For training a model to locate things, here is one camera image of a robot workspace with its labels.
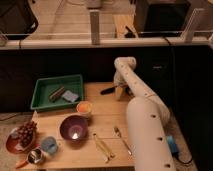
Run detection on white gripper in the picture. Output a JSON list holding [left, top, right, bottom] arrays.
[[114, 71, 127, 101]]

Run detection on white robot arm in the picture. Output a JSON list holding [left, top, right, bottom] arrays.
[[114, 57, 176, 171]]

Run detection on purple bowl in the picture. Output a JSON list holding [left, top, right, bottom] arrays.
[[60, 115, 88, 141]]

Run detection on orange cup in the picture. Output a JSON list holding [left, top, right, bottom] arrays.
[[76, 101, 92, 117]]

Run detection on metal fork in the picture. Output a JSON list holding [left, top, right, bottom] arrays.
[[114, 126, 132, 156]]

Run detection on blue grey sponge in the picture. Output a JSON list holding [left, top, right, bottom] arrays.
[[62, 90, 79, 102]]

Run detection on green plastic tray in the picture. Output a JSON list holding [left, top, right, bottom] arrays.
[[31, 74, 84, 112]]

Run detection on brown block in tray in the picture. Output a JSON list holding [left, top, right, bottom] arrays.
[[49, 87, 65, 102]]

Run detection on wooden table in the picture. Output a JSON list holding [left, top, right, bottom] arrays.
[[23, 83, 133, 171]]

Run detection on blue box on floor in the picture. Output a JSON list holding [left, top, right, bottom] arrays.
[[167, 135, 179, 154]]

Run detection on blue cup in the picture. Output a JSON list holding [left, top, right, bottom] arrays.
[[40, 136, 58, 155]]

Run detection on dark red grapes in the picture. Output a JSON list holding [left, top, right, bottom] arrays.
[[18, 121, 37, 148]]

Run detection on small metal pot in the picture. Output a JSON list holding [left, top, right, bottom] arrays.
[[15, 148, 45, 169]]

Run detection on red plate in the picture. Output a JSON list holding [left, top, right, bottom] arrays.
[[6, 128, 36, 154]]

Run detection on black chair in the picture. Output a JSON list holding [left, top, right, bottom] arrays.
[[0, 0, 39, 40]]

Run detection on grey railing post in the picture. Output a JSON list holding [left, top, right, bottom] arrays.
[[90, 10, 100, 45]]

